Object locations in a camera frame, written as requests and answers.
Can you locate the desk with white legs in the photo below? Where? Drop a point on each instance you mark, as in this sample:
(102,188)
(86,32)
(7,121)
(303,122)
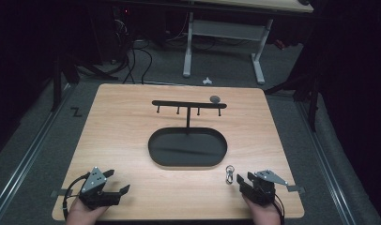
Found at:
(226,30)

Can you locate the person's left hand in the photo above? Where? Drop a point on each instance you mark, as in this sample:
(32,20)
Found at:
(81,215)

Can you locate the black metal stand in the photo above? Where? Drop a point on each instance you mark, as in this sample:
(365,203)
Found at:
(307,93)
(58,84)

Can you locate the metal floor rail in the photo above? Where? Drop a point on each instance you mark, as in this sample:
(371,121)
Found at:
(324,162)
(26,154)

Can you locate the small white floor piece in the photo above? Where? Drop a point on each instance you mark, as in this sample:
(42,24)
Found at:
(207,81)

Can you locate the grey round disc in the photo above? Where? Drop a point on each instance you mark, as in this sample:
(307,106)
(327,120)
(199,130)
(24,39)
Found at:
(215,99)

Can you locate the small red thing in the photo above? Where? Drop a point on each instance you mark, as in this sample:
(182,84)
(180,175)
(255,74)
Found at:
(279,44)

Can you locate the grey tape strip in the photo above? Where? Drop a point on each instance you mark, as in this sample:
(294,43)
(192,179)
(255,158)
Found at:
(58,193)
(296,188)

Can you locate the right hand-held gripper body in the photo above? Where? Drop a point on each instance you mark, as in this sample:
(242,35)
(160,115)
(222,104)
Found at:
(263,192)

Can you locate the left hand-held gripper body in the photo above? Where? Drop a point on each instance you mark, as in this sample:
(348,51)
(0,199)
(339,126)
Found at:
(92,184)

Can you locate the person's right hand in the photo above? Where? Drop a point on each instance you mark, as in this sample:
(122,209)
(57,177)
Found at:
(264,215)

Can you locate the black key rack with tray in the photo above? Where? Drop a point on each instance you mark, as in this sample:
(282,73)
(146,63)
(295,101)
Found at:
(187,150)

